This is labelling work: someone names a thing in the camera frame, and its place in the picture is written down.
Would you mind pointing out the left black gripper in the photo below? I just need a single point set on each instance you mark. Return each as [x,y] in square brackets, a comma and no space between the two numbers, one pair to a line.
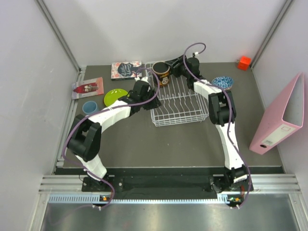
[154,103]

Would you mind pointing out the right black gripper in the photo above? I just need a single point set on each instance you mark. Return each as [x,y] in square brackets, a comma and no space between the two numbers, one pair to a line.
[174,70]

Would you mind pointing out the black skull mug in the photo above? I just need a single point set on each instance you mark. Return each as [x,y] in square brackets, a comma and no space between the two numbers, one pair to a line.
[162,70]

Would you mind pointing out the green plate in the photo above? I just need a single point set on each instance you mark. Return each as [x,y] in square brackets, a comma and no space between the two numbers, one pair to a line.
[113,95]

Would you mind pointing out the white wire dish rack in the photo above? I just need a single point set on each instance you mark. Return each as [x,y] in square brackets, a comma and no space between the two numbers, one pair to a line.
[179,105]

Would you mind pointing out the red white patterned bowl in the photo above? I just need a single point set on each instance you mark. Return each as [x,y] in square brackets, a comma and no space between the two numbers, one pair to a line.
[224,82]

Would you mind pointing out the light blue cup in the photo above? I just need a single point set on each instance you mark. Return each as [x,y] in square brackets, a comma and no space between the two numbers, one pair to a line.
[90,107]

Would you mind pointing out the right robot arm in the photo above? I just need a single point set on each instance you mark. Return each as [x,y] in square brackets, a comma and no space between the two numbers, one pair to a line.
[222,114]

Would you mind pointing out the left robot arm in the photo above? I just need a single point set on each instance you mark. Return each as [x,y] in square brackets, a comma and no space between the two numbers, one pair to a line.
[84,139]

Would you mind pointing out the dark floral book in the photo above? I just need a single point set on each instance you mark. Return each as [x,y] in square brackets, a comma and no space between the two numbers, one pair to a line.
[125,70]

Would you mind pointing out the red cover booklet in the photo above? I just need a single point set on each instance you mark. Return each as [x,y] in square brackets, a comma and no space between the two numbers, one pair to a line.
[87,88]

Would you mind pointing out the orange cube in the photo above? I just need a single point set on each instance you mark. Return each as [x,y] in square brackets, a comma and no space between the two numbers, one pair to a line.
[243,63]

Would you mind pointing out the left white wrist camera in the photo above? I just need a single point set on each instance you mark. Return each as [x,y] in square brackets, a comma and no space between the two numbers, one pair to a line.
[145,79]

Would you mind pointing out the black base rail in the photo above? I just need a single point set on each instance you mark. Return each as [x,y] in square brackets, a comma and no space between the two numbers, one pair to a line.
[160,180]

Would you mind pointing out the pink ring binder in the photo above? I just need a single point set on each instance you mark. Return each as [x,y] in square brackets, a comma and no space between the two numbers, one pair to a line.
[283,117]

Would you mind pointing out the grey cable duct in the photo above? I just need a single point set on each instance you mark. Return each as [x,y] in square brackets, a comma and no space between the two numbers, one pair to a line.
[100,199]

